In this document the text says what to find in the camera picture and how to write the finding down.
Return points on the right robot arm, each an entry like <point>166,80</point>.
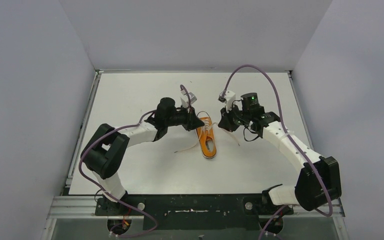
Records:
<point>319,178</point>

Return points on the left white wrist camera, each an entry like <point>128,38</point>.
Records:
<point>188,99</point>

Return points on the white shoelace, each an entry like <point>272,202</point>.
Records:
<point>208,129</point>

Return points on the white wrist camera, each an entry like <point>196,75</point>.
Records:
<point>228,98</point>
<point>188,99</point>

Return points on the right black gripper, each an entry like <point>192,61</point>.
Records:
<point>226,122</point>

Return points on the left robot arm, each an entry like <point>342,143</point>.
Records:
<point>102,157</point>

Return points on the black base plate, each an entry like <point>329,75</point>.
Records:
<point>249,211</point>

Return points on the aluminium frame rail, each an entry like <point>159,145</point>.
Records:
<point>83,207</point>

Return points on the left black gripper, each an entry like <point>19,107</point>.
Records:
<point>190,118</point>

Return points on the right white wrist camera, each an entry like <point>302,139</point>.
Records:
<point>228,98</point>

